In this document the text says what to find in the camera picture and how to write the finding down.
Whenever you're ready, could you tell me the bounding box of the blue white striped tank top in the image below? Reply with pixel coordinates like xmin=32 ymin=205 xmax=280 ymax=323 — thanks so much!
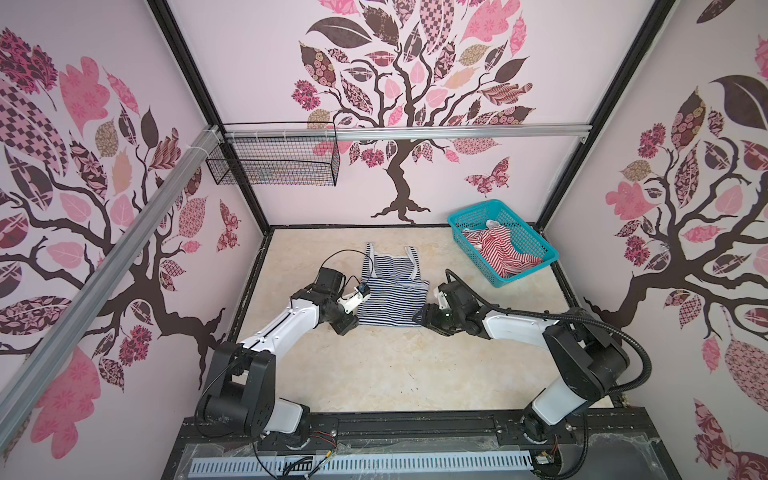
xmin=357 ymin=243 xmax=430 ymax=328

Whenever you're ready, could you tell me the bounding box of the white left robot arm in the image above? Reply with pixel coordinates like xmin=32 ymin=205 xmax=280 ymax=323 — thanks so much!
xmin=194 ymin=267 xmax=371 ymax=443

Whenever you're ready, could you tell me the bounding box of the aluminium rail left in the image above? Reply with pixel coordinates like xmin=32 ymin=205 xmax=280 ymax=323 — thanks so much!
xmin=1 ymin=125 xmax=221 ymax=447

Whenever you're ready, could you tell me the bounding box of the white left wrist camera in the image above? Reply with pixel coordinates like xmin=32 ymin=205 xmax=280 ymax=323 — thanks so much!
xmin=338 ymin=284 xmax=371 ymax=314

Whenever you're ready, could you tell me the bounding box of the black corner frame post left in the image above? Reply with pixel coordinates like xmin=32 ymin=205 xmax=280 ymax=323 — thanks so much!
xmin=147 ymin=0 xmax=271 ymax=235

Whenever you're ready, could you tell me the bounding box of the aluminium rail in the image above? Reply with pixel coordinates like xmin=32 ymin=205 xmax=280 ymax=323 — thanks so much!
xmin=224 ymin=122 xmax=592 ymax=141
xmin=1 ymin=125 xmax=221 ymax=447

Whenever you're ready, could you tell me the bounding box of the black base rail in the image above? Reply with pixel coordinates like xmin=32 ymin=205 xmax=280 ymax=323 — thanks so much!
xmin=174 ymin=407 xmax=658 ymax=452

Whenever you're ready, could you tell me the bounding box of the red white striped tank top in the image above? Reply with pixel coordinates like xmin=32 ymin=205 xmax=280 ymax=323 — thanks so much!
xmin=462 ymin=220 xmax=542 ymax=279

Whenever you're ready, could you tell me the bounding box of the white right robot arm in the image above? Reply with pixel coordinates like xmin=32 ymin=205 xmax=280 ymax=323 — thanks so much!
xmin=413 ymin=280 xmax=630 ymax=443

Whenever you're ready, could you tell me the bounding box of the black wire mesh basket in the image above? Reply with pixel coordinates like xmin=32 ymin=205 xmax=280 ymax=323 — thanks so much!
xmin=206 ymin=120 xmax=341 ymax=187

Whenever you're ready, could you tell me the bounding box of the teal plastic basket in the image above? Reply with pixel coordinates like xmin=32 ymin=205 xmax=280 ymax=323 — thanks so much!
xmin=448 ymin=200 xmax=559 ymax=288

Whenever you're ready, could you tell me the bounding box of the black corner frame post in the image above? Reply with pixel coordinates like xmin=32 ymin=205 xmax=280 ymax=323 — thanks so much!
xmin=534 ymin=0 xmax=678 ymax=233
xmin=147 ymin=0 xmax=271 ymax=235

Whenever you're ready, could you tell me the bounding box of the white slotted cable duct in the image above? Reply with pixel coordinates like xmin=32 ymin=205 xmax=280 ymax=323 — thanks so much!
xmin=187 ymin=451 xmax=533 ymax=479

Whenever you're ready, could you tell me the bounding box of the black corner frame post right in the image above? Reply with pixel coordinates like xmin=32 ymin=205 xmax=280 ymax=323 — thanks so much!
xmin=534 ymin=0 xmax=678 ymax=233

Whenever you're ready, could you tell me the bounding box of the aluminium rail back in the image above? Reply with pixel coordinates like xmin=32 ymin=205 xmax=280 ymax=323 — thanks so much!
xmin=224 ymin=122 xmax=592 ymax=141

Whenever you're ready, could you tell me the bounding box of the black corrugated cable conduit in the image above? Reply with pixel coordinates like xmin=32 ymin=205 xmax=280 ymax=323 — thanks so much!
xmin=445 ymin=268 xmax=653 ymax=397

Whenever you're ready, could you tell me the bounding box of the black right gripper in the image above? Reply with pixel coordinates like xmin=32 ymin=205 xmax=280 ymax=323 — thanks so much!
xmin=411 ymin=303 xmax=464 ymax=334

